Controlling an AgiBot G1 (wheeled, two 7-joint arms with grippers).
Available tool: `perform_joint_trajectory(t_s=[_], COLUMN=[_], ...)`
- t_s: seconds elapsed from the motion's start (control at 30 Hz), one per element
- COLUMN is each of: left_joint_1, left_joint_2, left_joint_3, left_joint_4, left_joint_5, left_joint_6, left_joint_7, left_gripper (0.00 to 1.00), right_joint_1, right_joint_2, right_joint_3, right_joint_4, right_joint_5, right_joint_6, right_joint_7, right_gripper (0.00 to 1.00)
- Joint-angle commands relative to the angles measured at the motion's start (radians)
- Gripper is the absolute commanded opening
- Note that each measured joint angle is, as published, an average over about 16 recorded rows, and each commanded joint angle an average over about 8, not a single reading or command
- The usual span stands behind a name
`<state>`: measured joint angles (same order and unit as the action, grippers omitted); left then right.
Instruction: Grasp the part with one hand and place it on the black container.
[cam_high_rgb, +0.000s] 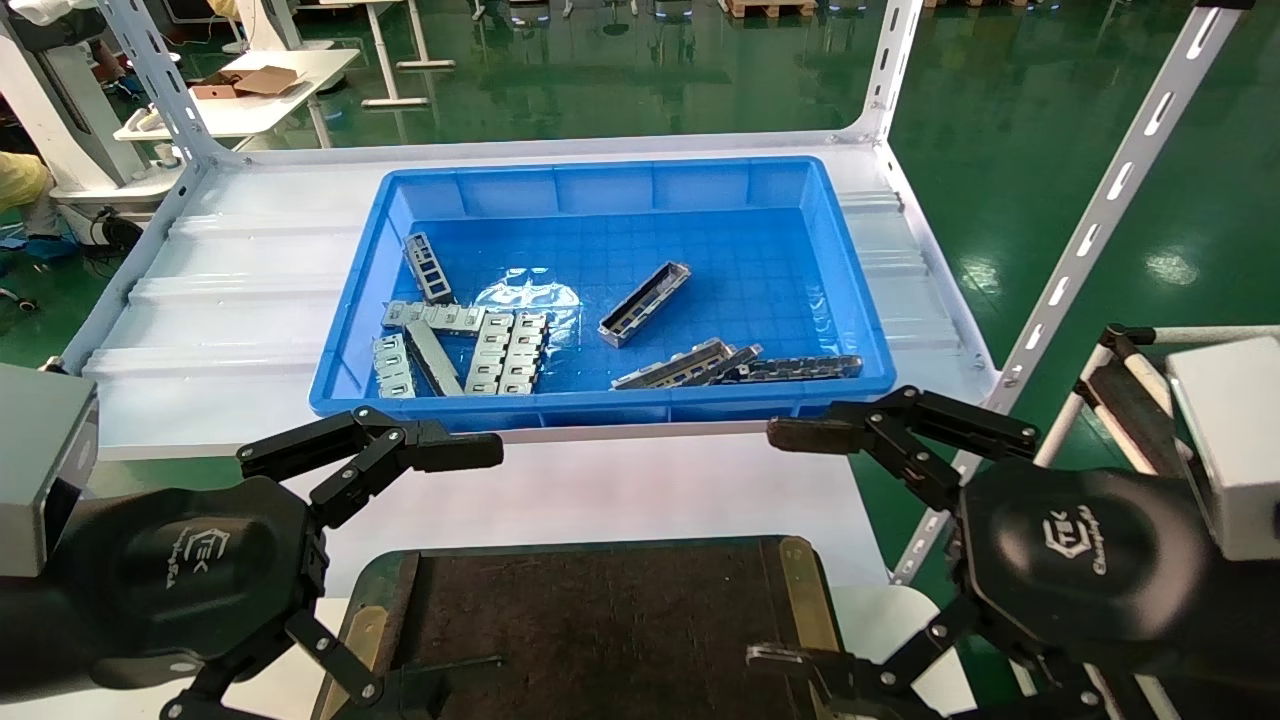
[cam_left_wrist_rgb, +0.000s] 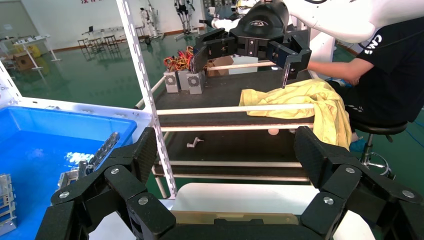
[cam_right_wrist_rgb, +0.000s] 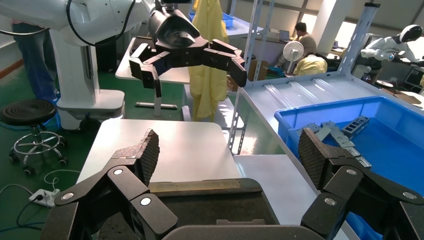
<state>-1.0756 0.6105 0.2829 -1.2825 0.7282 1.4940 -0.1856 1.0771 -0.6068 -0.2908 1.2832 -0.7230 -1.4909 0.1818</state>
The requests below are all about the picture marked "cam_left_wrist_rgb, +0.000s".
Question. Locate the blue shoe cover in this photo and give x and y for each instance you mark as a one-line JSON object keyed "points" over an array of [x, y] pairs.
{"points": [[357, 146]]}

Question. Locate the white box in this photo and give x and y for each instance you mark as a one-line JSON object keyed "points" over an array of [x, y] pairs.
{"points": [[243, 64]]}

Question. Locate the small cardboard box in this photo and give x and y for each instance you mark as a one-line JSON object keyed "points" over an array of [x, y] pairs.
{"points": [[222, 62]]}

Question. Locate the bare person forearm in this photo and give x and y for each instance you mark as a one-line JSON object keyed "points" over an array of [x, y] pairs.
{"points": [[334, 69]]}

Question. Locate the white metal shelving rack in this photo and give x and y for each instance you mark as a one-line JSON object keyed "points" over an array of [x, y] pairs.
{"points": [[142, 73]]}

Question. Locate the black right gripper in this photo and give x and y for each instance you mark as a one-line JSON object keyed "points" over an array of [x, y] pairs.
{"points": [[261, 23]]}

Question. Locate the brown wooden stool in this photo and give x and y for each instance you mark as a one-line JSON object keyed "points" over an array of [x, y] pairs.
{"points": [[96, 39], [110, 36], [83, 40]]}

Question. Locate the person in black shirt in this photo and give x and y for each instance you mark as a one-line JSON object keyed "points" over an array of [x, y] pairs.
{"points": [[397, 66]]}

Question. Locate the white humanoid robot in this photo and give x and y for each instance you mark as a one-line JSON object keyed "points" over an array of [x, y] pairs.
{"points": [[150, 20]]}

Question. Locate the white robot with arm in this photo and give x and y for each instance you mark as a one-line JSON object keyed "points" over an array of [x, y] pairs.
{"points": [[225, 24]]}

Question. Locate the brown cardboard box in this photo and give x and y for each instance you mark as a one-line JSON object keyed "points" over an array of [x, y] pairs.
{"points": [[24, 62]]}

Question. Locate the blue plastic bin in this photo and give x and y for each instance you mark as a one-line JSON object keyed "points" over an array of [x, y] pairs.
{"points": [[33, 149]]}

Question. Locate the long white table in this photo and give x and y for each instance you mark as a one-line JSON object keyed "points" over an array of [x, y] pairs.
{"points": [[106, 30]]}

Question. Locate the dark slotted metal bracket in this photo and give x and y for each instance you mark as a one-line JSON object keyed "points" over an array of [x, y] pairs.
{"points": [[104, 150]]}

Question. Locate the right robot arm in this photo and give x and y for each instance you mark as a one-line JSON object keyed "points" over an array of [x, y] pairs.
{"points": [[331, 16]]}

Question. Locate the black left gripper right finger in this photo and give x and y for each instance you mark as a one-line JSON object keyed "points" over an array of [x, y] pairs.
{"points": [[341, 182]]}

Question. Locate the yellow cloth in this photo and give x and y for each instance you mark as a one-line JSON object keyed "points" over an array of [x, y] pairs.
{"points": [[298, 96]]}

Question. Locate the white side table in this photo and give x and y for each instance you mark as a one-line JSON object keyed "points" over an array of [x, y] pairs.
{"points": [[30, 40]]}

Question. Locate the grey power supply boxes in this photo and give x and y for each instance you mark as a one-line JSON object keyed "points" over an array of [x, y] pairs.
{"points": [[195, 82]]}

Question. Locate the dark humanoid robot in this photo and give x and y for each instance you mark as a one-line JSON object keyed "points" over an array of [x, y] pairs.
{"points": [[182, 10]]}

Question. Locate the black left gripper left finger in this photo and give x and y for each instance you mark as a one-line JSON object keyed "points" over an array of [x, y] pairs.
{"points": [[126, 182]]}

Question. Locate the black round stool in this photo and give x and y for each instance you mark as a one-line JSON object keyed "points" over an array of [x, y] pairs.
{"points": [[377, 127]]}

